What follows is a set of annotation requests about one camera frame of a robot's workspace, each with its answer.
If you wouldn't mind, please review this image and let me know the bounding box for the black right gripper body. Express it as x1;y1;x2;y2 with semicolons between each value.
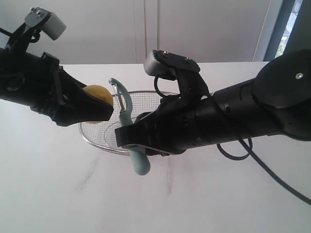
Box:
155;96;241;155

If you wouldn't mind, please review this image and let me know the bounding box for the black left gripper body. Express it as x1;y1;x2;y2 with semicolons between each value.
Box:
0;52;63;121

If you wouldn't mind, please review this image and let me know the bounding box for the yellow lemon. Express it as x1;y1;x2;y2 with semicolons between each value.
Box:
81;84;114;124

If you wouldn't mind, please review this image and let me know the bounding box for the teal vegetable peeler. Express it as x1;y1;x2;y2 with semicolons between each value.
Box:
109;78;151;176

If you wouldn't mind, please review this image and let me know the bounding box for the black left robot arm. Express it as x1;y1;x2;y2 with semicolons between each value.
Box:
0;23;114;127

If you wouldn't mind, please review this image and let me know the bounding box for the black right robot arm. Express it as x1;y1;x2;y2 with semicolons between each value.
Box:
115;49;311;155

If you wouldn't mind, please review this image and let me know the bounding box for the metal wire mesh basket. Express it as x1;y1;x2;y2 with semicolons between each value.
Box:
78;90;162;156

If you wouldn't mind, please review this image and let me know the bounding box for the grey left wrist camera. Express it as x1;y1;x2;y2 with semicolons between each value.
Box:
25;7;67;41

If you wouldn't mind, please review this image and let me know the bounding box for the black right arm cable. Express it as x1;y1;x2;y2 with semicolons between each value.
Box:
153;75;311;207

